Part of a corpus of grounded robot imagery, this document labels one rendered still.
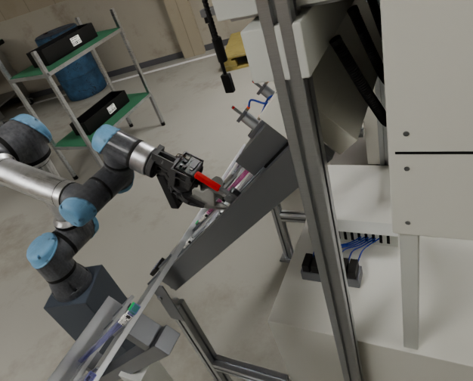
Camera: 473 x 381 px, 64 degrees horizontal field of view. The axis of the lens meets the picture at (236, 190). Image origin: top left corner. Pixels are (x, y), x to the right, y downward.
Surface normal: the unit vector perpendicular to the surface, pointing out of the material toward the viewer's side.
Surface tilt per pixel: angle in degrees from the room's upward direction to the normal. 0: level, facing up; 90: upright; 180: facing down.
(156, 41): 90
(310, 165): 90
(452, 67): 90
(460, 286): 0
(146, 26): 90
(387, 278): 0
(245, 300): 0
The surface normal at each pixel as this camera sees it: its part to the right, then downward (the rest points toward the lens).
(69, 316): -0.07, 0.62
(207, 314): -0.28, -0.76
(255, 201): -0.39, 0.64
